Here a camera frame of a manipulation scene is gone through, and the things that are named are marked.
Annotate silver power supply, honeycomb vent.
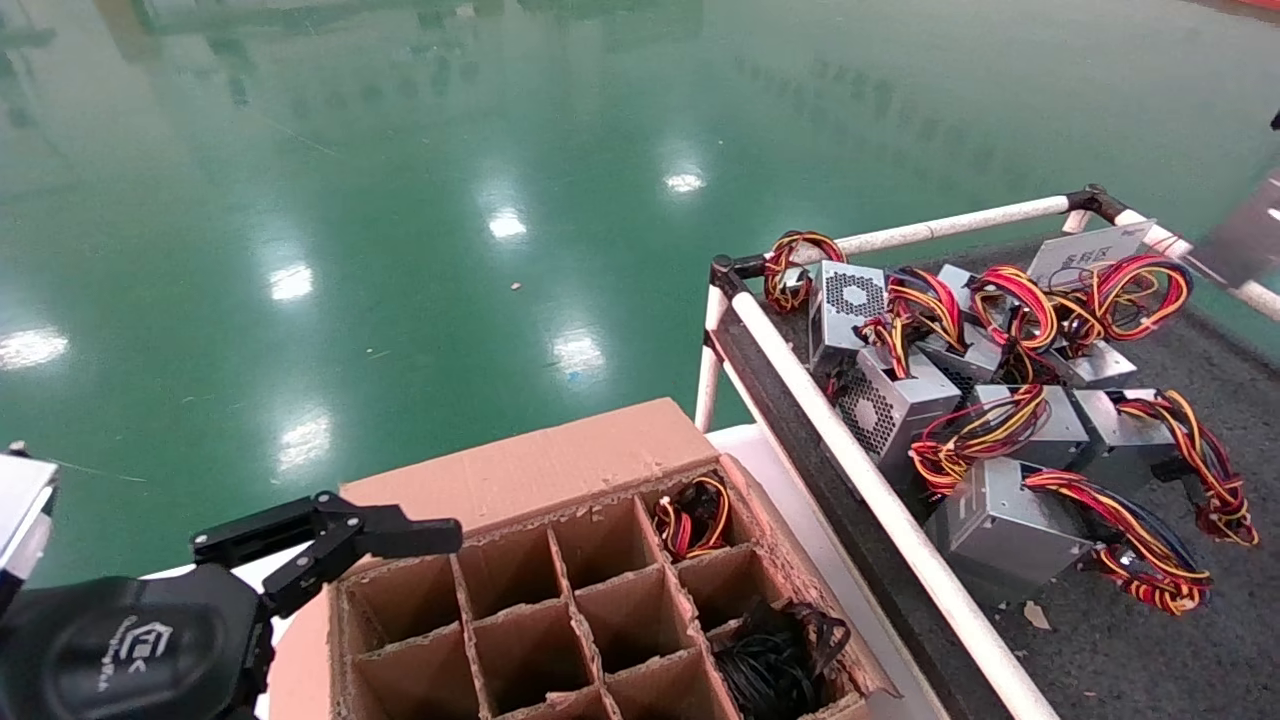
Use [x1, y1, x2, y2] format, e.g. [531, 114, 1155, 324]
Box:
[828, 268, 967, 489]

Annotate black cable bundle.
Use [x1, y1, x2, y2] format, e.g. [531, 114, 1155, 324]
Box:
[712, 598, 853, 720]

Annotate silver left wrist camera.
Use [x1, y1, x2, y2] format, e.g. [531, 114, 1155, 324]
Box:
[0, 450, 61, 616]

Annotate dark grey felt mat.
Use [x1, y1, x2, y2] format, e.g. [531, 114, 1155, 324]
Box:
[720, 235, 1280, 720]

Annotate white pipe frame cart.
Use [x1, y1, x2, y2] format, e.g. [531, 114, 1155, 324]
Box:
[695, 185, 1280, 720]

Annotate silver power supply, white label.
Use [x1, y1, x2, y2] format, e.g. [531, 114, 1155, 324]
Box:
[1028, 220, 1193, 359]

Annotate cardboard box with dividers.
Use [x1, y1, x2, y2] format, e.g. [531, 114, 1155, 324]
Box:
[268, 398, 901, 720]

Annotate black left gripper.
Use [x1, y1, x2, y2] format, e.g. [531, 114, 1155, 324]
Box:
[0, 490, 464, 720]

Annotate silver power supply, fan grille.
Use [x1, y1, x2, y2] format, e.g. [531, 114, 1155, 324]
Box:
[765, 232, 891, 373]

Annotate silver power supply, red-yellow cables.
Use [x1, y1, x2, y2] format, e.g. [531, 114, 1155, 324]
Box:
[908, 385, 1093, 498]
[653, 475, 734, 561]
[922, 458, 1216, 617]
[1050, 340, 1141, 391]
[920, 265, 1061, 387]
[1075, 388, 1261, 548]

